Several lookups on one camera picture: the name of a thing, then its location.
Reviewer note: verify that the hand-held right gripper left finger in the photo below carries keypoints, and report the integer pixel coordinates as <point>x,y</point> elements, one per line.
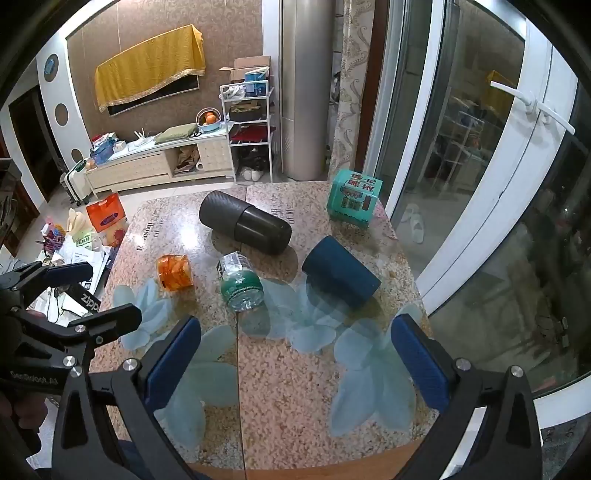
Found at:
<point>173,364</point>

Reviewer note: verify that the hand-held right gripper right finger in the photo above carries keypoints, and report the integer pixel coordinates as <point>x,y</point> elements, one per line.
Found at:
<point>420,364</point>

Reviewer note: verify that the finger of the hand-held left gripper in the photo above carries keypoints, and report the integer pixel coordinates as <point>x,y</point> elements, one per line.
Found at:
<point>111,318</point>
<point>69,272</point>

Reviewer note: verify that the blue cup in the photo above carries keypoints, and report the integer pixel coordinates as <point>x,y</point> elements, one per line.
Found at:
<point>339,272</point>

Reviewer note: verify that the dark grey thermos cup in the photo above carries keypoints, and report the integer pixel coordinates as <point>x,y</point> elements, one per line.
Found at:
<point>244,221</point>

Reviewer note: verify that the pile of papers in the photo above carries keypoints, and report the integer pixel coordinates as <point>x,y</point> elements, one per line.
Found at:
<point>78,258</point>

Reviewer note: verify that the black flat box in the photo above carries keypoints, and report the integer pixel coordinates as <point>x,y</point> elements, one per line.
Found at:
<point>85,300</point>

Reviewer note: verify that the orange plastic bag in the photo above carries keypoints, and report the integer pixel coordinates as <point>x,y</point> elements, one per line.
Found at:
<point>106,219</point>

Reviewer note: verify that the white suitcase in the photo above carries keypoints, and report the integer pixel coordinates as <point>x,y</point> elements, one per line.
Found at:
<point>76,182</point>

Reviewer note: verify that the green label plastic bottle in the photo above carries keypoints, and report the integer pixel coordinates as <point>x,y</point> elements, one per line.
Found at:
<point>240,286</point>

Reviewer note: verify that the beige television cabinet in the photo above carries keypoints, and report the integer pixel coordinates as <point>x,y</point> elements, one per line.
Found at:
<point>138,168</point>

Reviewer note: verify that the white slipper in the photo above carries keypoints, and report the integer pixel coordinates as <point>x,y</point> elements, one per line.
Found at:
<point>408,213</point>
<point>417,227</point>

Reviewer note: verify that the green cushion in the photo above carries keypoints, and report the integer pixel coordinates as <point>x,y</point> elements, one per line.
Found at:
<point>175,134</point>

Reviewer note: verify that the teal printed box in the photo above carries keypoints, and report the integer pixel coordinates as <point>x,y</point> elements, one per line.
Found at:
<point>354,198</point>

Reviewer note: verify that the white glass sliding door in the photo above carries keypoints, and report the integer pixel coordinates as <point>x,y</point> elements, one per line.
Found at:
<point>489,184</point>

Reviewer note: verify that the white shoe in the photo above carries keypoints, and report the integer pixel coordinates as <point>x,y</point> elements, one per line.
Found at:
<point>244,174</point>
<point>257,174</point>

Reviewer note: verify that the bowl of oranges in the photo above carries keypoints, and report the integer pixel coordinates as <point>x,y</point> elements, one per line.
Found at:
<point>208,121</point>

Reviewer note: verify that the yellow cloth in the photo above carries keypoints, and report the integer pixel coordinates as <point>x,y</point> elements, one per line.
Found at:
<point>150,64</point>

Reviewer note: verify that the white shelf rack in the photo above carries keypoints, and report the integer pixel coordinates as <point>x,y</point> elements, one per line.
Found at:
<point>249,141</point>

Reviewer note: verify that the red cloth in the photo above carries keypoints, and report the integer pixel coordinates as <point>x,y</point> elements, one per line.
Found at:
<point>247,134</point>

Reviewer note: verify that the cardboard box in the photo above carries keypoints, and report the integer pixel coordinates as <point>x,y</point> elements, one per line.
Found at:
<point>244,64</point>

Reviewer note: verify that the patterned curtain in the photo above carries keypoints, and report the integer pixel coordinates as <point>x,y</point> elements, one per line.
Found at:
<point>351,92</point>

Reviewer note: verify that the silver cylindrical air conditioner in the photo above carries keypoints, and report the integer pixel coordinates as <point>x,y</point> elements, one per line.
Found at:
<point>302,87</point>

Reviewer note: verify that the wall television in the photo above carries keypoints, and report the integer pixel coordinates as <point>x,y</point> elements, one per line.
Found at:
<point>157,96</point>

